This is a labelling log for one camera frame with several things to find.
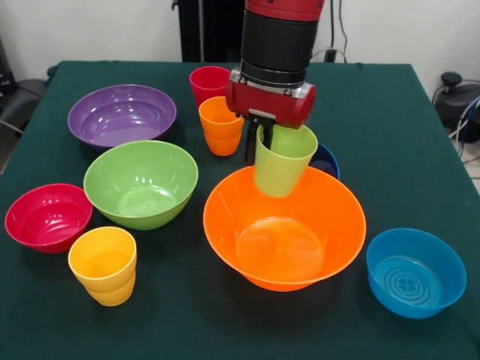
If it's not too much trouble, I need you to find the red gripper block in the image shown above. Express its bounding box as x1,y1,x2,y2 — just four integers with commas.
224,66,317,166

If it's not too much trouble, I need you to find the light green cup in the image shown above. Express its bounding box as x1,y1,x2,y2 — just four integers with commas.
253,123,320,199

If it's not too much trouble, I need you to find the large orange bowl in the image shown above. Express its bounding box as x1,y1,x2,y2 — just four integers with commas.
202,164,368,293

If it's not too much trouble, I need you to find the orange cup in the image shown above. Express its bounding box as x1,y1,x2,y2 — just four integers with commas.
198,95,248,157

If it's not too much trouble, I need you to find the dark blue bowl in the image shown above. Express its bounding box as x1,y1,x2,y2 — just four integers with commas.
309,142,341,181

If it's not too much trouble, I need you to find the red-pink cup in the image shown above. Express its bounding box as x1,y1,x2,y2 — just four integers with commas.
189,65,232,110

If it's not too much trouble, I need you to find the light green bowl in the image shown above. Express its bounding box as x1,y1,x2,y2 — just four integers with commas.
82,139,200,231

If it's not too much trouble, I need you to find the purple bowl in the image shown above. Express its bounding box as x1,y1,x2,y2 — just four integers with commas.
67,83,178,152

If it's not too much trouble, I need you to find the dark green tablecloth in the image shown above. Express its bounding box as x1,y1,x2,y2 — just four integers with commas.
0,59,480,360

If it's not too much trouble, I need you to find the yellow cup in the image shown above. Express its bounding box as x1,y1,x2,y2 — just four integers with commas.
67,226,138,308

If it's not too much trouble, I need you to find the red-pink bowl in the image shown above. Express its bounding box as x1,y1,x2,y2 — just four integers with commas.
4,182,94,255

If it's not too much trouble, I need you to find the light blue bowl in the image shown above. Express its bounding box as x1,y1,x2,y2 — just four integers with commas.
365,227,468,320

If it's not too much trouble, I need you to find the black metal stand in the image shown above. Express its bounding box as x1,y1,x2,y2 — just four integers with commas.
0,37,18,95

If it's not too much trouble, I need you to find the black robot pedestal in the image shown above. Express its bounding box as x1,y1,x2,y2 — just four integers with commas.
172,0,248,63

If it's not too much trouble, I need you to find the tangle of cables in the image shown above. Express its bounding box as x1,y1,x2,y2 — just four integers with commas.
448,95,480,164

